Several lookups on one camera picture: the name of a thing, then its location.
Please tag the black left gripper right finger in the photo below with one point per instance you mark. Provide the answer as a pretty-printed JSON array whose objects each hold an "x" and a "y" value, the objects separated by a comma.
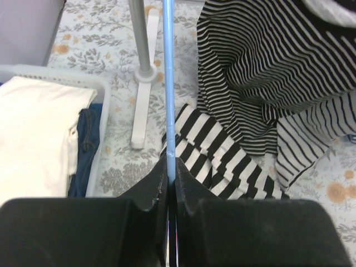
[{"x": 216, "y": 232}]

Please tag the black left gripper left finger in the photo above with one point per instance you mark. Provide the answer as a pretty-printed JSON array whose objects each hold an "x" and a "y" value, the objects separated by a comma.
[{"x": 129, "y": 230}]

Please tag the wide black white striped tank top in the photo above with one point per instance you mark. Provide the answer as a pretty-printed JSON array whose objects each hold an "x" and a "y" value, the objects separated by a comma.
[{"x": 218, "y": 162}]

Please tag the light blue wire hanger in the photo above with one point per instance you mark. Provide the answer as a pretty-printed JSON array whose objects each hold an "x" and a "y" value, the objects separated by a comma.
[{"x": 168, "y": 31}]

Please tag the white black thin striped tank top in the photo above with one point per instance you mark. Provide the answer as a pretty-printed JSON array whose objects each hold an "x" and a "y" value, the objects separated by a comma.
[{"x": 304, "y": 137}]

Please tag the blue white striped tank top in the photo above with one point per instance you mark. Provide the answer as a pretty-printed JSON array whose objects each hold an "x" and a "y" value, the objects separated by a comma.
[{"x": 352, "y": 138}]

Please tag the blue denim garment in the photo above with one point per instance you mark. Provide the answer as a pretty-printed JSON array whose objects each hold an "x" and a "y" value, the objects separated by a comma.
[{"x": 88, "y": 129}]

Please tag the white folded cloth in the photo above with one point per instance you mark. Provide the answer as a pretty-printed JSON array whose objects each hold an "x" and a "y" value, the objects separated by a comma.
[{"x": 39, "y": 137}]

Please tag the white plastic basket left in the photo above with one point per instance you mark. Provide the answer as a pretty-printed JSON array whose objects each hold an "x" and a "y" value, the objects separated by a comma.
[{"x": 70, "y": 78}]

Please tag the floral patterned table mat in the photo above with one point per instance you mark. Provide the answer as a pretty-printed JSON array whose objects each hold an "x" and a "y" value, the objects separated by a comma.
[{"x": 96, "y": 37}]

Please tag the silver white clothes rack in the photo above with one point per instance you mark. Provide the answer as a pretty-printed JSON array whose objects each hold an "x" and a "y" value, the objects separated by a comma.
[{"x": 145, "y": 27}]

